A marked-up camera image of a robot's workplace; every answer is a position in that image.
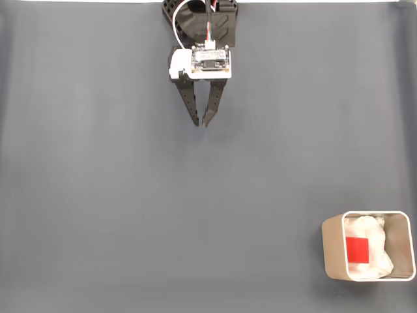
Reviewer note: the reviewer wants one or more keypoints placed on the red cube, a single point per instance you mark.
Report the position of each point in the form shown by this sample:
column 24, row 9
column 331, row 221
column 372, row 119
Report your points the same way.
column 357, row 250

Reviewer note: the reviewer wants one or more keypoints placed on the beige metal box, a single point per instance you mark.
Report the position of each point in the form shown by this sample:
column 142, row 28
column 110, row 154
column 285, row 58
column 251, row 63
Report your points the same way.
column 332, row 247

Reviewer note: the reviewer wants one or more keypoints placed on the grey table mat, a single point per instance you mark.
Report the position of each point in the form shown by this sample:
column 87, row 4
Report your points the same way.
column 130, row 195

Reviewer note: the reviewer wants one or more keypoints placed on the white crumpled paper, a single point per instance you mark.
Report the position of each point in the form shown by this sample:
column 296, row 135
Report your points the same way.
column 374, row 228

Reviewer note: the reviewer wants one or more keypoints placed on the white wrist camera board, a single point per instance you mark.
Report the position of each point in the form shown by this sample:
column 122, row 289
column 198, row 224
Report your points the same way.
column 211, row 60

